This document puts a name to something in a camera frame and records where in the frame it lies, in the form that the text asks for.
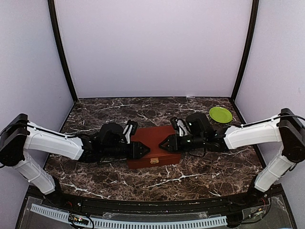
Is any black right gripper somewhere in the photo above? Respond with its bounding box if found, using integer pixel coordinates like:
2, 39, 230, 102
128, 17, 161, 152
159, 134, 205, 154

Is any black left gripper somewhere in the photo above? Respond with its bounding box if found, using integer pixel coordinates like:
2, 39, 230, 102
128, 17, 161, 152
102, 141, 150, 160

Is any red wooden jewelry box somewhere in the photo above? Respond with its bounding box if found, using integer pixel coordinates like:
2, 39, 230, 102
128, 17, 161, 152
127, 125, 181, 169

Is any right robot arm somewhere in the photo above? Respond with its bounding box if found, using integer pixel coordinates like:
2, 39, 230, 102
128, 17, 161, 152
159, 108, 305, 207

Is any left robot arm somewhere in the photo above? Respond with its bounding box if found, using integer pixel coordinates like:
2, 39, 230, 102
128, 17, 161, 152
0, 114, 150, 208

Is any green plate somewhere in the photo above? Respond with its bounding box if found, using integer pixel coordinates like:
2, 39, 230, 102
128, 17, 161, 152
209, 106, 233, 124

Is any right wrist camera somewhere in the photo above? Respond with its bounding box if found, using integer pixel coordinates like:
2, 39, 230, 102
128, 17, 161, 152
170, 117, 190, 137

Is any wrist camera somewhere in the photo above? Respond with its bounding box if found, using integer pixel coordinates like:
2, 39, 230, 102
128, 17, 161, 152
123, 120, 138, 144
170, 117, 190, 137

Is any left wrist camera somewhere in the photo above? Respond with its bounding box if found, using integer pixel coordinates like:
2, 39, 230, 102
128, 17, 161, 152
123, 120, 138, 144

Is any white slotted cable duct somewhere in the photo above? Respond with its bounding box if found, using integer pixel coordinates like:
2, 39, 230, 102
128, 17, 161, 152
30, 204, 227, 229

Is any black front table rail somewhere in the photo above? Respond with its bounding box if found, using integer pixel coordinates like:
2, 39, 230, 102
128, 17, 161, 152
26, 185, 270, 219

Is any right black frame post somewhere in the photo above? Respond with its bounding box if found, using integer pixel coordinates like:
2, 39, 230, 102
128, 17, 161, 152
230, 0, 259, 103

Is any black frame post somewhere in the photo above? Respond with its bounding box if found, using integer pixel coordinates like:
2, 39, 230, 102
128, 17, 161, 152
230, 0, 259, 103
47, 0, 78, 103

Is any left black frame post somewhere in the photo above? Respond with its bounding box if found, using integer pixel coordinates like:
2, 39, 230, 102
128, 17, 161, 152
47, 0, 78, 103

